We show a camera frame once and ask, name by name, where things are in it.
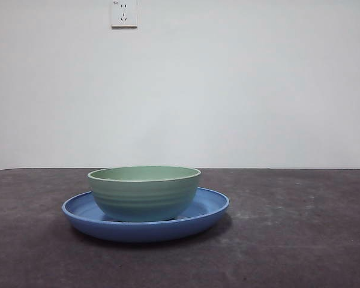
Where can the blue round plate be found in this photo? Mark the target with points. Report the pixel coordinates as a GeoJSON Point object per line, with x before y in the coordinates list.
{"type": "Point", "coordinates": [144, 232]}

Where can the white wall socket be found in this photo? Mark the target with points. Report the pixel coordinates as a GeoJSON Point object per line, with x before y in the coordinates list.
{"type": "Point", "coordinates": [124, 13]}

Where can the green ribbed bowl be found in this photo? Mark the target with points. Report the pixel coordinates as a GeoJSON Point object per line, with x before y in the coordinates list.
{"type": "Point", "coordinates": [144, 198]}

